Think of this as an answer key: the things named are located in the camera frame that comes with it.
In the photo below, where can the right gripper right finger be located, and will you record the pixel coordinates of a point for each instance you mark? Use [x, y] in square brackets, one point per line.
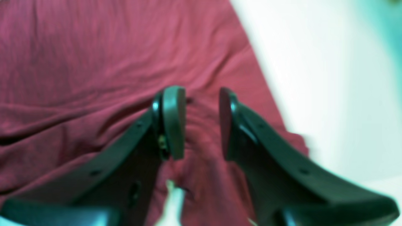
[287, 188]

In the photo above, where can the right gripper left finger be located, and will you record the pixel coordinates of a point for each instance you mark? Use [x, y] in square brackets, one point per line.
[116, 186]

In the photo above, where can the dark red t-shirt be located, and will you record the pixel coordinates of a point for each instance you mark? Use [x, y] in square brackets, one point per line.
[76, 73]

